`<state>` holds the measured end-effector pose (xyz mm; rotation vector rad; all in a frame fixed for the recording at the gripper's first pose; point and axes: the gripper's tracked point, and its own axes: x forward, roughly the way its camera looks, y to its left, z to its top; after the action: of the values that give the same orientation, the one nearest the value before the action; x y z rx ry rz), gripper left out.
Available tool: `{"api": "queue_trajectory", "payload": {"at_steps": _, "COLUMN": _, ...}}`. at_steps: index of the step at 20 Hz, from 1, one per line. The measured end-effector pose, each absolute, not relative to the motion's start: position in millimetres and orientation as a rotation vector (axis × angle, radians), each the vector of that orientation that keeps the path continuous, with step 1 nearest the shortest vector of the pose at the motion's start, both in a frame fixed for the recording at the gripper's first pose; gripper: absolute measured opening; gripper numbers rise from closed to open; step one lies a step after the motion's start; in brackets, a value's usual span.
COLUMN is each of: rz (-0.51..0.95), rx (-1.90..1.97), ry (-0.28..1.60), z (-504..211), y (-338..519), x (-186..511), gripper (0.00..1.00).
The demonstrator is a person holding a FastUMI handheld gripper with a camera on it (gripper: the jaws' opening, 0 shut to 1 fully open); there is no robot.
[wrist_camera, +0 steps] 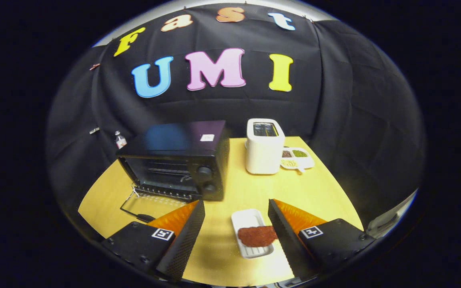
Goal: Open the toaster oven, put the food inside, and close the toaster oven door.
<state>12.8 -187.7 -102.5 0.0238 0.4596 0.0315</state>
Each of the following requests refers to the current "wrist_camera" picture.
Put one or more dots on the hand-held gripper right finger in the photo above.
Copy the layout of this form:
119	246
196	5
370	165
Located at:
283	236

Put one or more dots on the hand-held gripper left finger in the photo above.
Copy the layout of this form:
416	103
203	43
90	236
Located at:
188	236

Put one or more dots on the brown meat slice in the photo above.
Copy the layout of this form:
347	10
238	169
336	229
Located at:
256	236

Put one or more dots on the black toaster oven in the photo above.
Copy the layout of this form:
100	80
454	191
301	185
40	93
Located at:
174	138

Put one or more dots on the white divided food plate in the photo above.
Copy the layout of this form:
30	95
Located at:
303	163

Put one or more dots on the white toaster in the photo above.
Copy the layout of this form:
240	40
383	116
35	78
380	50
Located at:
264	156

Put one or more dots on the white ribbed tray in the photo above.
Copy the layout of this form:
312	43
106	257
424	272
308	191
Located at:
246	218

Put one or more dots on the clear plastic bottle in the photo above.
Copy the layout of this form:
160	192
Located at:
120	140

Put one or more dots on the pink clip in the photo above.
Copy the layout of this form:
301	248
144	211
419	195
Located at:
94	66

